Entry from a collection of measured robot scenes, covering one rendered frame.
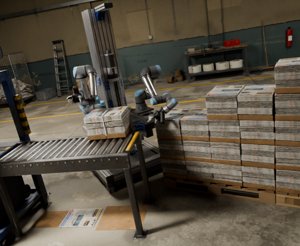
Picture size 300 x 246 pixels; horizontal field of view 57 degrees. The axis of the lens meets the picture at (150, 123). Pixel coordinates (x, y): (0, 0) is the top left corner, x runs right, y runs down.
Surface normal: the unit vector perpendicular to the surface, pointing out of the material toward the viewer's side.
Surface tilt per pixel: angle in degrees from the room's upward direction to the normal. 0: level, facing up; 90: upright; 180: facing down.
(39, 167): 90
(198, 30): 90
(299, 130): 90
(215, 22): 90
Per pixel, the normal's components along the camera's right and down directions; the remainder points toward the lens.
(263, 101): -0.49, 0.35
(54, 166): -0.15, 0.33
